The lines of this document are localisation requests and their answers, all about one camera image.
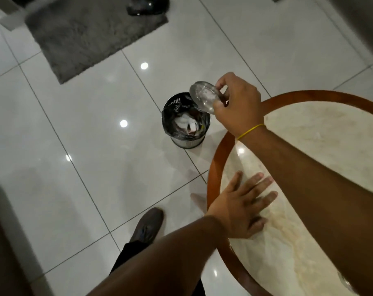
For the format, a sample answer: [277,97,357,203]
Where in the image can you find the crumpled white paper waste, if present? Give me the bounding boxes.
[174,113,205,135]

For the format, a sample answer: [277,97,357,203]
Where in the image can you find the person's left forearm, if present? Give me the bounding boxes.
[88,215,228,296]

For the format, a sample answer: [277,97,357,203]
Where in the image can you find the round wooden-rimmed marble table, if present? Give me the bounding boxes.
[206,90,373,296]

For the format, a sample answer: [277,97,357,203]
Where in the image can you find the person's right forearm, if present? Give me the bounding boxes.
[237,126,373,296]

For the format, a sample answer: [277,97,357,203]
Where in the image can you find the person's brown shoe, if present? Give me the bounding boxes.
[129,207,165,244]

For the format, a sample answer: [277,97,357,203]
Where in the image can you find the person's left hand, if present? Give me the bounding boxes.
[206,171,278,239]

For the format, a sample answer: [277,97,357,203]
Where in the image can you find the black mesh waste bin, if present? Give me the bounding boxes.
[161,92,212,149]

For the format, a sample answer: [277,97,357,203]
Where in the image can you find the black shoe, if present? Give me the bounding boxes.
[126,0,170,16]

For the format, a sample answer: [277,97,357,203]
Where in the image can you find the clear glass dish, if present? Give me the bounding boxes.
[189,81,226,114]

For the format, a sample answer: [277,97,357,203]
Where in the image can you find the grey shaggy rug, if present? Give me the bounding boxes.
[24,0,169,85]

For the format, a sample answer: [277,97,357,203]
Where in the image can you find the person's right hand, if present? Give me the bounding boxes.
[213,72,265,139]

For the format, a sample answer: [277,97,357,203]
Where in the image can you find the yellow rubber wristband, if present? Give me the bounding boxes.
[236,123,266,141]

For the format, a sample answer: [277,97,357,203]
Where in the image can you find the clear glass object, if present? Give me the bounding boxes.
[337,271,357,294]

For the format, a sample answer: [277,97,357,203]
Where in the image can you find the person's black trouser leg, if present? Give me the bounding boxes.
[109,240,206,296]

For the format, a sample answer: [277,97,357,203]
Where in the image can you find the black plastic bin liner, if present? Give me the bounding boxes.
[162,92,211,141]

